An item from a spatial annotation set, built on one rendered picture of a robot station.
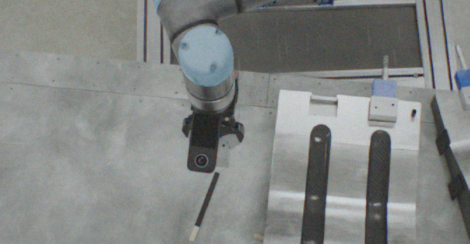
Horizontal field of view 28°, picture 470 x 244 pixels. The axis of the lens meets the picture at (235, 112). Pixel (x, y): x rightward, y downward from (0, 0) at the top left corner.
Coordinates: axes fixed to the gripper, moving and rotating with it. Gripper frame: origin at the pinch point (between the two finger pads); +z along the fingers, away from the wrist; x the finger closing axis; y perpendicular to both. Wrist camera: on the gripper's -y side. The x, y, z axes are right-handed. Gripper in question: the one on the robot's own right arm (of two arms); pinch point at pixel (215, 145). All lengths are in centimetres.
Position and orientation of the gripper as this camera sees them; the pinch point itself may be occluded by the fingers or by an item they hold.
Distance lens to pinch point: 162.6
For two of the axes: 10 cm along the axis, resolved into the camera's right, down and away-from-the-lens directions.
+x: -9.9, -0.9, 0.7
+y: 1.1, -9.3, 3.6
